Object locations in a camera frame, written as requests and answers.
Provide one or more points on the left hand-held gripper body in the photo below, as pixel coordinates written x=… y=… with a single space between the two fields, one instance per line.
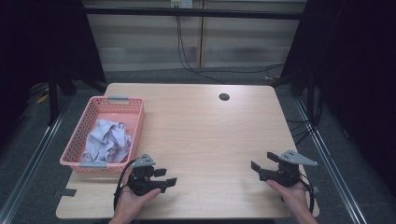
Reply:
x=141 y=182

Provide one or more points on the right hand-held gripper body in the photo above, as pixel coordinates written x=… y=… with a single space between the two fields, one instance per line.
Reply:
x=285 y=174

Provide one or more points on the white patterned towel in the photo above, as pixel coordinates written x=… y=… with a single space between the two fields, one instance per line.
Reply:
x=106 y=143

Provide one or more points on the pink plastic basket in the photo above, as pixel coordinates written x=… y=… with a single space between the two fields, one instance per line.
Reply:
x=77 y=133

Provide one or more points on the person's left hand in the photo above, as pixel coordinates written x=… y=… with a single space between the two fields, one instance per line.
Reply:
x=132 y=202

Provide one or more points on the person's right hand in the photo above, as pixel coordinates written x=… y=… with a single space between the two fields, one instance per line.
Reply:
x=295 y=197

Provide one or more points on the grey tape piece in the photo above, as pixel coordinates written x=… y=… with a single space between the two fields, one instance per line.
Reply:
x=316 y=189

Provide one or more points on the black metal stand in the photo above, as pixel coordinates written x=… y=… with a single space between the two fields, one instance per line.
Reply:
x=53 y=102
x=310 y=99

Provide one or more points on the black tape piece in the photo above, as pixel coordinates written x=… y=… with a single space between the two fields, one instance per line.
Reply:
x=68 y=192

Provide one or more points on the black curtain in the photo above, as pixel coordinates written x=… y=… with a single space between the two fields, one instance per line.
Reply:
x=31 y=46
x=358 y=62

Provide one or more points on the yellow strip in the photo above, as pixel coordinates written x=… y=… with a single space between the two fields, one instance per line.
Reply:
x=42 y=99

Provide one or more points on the black horizontal metal bar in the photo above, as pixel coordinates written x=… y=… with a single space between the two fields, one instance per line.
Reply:
x=186 y=13

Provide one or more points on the metal floor rail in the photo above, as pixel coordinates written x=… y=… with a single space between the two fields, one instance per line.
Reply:
x=341 y=186
x=29 y=174

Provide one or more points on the white wall socket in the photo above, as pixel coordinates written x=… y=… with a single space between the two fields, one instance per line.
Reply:
x=182 y=3

